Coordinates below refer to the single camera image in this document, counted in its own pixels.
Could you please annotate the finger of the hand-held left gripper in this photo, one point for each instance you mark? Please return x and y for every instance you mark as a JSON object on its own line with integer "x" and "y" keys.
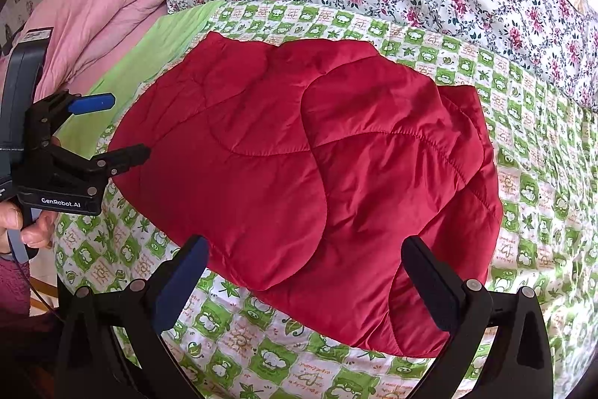
{"x": 124, "y": 158}
{"x": 93, "y": 103}

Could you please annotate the red quilted jacket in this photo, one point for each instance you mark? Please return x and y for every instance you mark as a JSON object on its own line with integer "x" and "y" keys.
{"x": 303, "y": 174}

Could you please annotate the pink blanket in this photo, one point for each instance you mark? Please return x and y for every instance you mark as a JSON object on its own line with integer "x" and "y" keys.
{"x": 103, "y": 6}

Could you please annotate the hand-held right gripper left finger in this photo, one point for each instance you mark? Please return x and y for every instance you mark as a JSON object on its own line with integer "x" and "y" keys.
{"x": 182, "y": 287}

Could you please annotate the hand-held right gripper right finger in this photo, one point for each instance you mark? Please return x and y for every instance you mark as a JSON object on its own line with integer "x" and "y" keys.
{"x": 432, "y": 287}

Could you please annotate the green printed blanket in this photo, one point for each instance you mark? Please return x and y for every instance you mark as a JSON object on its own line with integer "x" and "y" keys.
{"x": 528, "y": 202}

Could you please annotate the person's left hand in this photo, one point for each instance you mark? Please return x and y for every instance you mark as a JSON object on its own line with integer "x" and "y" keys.
{"x": 42, "y": 230}

